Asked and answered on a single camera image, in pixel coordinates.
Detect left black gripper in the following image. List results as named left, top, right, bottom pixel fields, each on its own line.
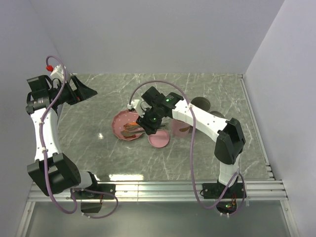
left=48, top=75, right=97, bottom=106

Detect grey cylindrical lunch container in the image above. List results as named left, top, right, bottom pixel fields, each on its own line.
left=191, top=97, right=211, bottom=112

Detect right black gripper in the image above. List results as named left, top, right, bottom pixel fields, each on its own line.
left=136, top=106, right=162, bottom=136

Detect grey round lid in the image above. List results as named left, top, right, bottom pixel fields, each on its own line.
left=209, top=111, right=225, bottom=119

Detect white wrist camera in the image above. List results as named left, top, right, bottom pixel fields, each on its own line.
left=50, top=65, right=65, bottom=81
left=127, top=99, right=146, bottom=118

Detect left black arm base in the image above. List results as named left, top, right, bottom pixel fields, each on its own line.
left=74, top=184, right=116, bottom=214

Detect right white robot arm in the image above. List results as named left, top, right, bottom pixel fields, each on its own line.
left=127, top=86, right=245, bottom=198

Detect metal kitchen tongs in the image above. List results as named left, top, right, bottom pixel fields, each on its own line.
left=120, top=122, right=170, bottom=139

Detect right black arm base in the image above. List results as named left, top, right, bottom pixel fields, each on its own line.
left=200, top=181, right=247, bottom=216

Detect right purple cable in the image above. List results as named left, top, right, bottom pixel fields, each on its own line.
left=128, top=80, right=247, bottom=218

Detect pink scalloped dotted plate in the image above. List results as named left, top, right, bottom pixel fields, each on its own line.
left=112, top=110, right=142, bottom=141

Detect pink round lid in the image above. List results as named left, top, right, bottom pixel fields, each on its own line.
left=148, top=130, right=169, bottom=148

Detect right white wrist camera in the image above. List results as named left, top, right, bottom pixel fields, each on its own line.
left=127, top=99, right=146, bottom=118

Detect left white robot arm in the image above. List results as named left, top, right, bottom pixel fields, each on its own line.
left=26, top=75, right=100, bottom=198

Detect pink cylindrical lunch container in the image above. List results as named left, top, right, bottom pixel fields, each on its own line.
left=171, top=119, right=191, bottom=138

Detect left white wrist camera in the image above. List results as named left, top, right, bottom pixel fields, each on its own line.
left=50, top=65, right=65, bottom=81

